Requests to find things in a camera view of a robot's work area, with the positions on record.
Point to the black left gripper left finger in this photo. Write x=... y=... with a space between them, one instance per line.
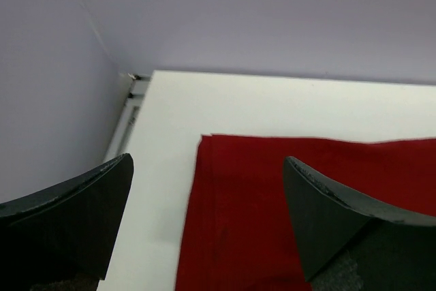
x=62 y=237

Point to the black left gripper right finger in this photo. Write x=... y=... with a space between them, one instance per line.
x=348 y=240

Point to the red t shirt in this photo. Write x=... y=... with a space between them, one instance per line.
x=238 y=234

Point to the aluminium table frame rail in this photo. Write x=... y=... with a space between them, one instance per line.
x=131 y=108

